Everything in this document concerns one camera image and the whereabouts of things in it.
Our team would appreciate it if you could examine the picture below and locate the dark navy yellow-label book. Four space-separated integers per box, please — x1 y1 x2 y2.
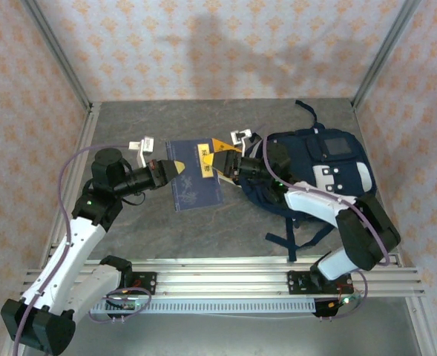
165 137 226 212

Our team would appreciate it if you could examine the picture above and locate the navy blue student backpack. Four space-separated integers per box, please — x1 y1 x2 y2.
238 99 378 263

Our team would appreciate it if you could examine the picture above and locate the small circuit board with LED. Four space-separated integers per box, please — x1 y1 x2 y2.
312 294 362 320
105 297 147 320

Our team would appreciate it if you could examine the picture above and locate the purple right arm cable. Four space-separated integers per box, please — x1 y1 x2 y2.
262 133 392 320

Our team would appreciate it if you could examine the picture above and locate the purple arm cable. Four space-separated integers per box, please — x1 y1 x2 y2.
10 144 152 356
262 133 392 320

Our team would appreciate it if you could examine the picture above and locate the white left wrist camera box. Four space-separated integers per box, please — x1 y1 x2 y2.
128 136 156 168

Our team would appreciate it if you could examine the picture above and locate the aluminium table side rail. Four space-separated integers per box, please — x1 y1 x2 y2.
42 102 102 268

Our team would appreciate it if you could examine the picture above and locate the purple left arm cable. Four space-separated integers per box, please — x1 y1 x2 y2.
10 144 152 356

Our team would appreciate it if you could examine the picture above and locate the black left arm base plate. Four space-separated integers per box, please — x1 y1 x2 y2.
91 271 158 297

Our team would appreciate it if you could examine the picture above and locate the aluminium mounting rail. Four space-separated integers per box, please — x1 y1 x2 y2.
19 259 427 300

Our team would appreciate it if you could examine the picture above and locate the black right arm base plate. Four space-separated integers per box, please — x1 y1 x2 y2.
287 270 355 297

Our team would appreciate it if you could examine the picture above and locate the aluminium frame post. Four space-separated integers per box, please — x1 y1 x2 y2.
351 0 423 108
20 0 93 112

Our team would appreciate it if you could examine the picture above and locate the white slotted cable duct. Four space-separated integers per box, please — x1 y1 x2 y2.
36 299 318 314

